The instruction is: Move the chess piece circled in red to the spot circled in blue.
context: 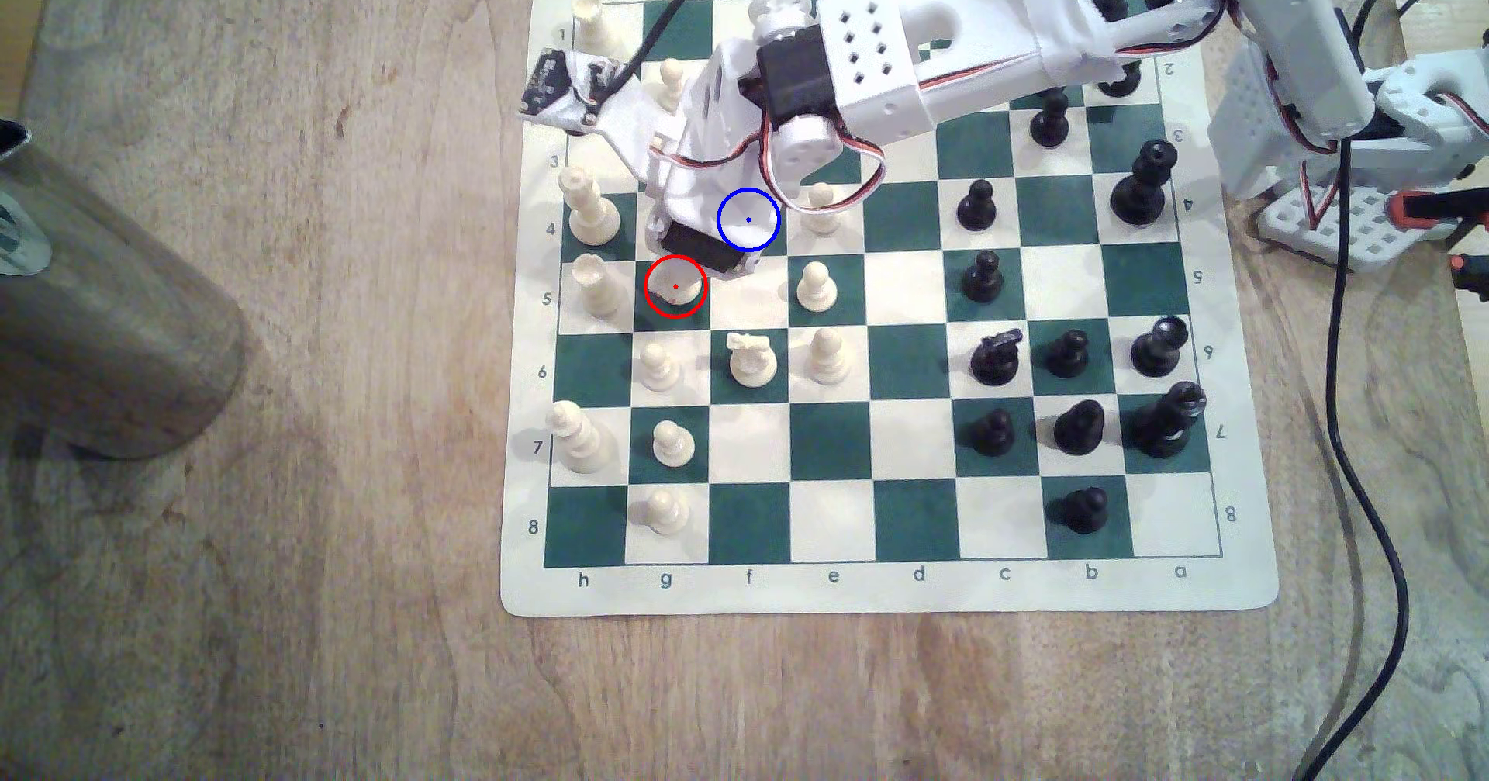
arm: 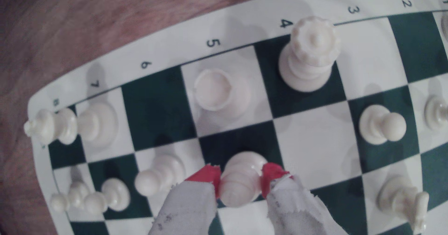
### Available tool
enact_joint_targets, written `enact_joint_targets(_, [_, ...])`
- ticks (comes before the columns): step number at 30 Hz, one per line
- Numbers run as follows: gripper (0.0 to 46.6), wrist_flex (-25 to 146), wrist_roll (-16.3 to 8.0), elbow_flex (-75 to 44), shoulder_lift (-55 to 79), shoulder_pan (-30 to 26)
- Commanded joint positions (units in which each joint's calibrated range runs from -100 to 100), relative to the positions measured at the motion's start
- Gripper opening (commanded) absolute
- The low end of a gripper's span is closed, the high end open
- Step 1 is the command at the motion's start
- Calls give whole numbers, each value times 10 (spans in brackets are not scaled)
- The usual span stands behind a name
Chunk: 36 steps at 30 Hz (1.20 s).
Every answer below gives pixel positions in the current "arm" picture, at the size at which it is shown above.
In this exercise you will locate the white pawn chess piece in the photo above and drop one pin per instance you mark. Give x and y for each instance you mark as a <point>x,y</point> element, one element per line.
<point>161,173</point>
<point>378,124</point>
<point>115,193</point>
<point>75,194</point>
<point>437,112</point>

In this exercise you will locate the green white chess mat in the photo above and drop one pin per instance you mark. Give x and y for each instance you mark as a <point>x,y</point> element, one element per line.
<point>315,140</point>

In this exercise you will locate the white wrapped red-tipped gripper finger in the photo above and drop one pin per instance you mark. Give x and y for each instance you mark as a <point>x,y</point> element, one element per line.
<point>189,207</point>
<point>294,210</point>

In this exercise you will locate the white rook chess piece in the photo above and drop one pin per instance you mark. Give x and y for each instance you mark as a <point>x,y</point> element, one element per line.
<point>213,89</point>

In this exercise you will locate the white bishop chess piece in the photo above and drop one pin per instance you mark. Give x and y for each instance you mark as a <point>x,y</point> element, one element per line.
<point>241,182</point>

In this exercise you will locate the white knight chess piece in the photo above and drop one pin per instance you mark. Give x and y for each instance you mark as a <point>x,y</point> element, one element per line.
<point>399,198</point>

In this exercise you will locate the white queen chess piece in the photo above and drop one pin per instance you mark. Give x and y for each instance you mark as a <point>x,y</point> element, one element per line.
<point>309,53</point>

